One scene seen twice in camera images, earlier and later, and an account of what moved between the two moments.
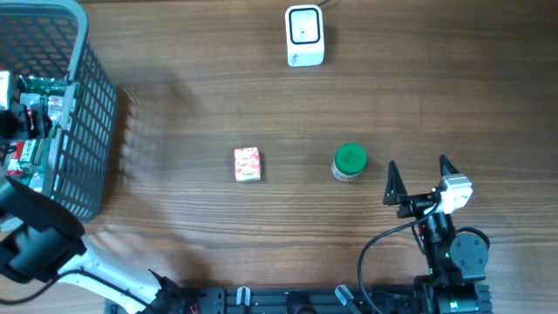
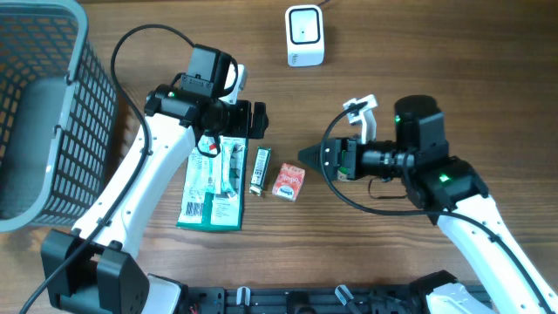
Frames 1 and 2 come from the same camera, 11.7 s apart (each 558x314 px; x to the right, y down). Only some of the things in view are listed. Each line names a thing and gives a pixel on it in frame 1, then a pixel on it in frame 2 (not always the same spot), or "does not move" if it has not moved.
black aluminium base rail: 417,298 does not move
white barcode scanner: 304,35 does not move
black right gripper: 397,194 to 333,149
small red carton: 247,164 to 289,182
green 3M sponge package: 51,92 to 213,191
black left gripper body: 13,125 to 235,120
